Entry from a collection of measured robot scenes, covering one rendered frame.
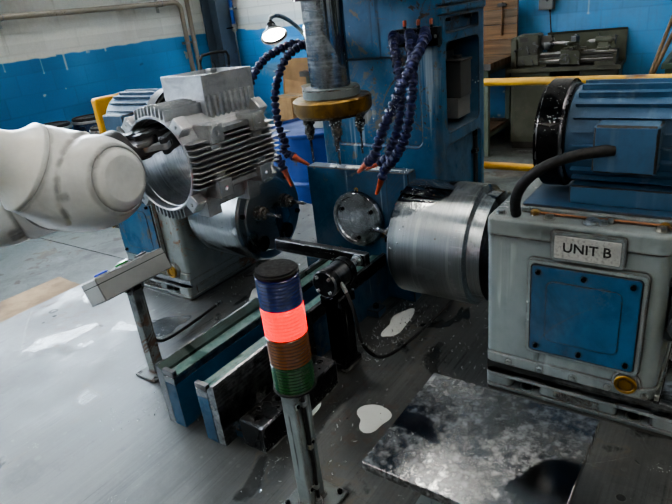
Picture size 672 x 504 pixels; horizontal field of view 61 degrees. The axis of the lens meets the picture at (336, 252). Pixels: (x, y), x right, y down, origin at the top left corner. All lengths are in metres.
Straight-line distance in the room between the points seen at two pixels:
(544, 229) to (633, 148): 0.18
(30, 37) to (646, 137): 6.61
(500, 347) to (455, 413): 0.24
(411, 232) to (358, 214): 0.34
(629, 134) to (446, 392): 0.49
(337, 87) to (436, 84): 0.25
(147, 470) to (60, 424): 0.27
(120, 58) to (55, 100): 1.00
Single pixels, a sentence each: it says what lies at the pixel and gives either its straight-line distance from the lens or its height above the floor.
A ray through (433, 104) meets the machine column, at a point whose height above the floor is 1.28.
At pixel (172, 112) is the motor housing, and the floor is 1.40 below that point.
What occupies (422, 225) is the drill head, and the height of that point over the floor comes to 1.11.
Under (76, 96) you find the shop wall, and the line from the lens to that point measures 7.29.
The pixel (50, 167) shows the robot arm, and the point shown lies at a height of 1.40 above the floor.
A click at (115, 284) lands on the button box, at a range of 1.24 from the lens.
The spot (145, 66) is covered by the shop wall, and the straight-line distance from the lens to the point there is 7.85.
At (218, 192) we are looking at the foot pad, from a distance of 0.95.
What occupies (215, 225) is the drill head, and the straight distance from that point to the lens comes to 1.48.
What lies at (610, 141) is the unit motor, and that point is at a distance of 0.96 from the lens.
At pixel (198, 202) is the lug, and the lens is 0.94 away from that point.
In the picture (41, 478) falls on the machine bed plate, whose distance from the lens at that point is 1.23.
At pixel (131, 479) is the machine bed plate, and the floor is 0.80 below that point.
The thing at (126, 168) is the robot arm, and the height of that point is 1.39.
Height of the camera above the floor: 1.53
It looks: 24 degrees down
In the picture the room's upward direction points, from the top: 7 degrees counter-clockwise
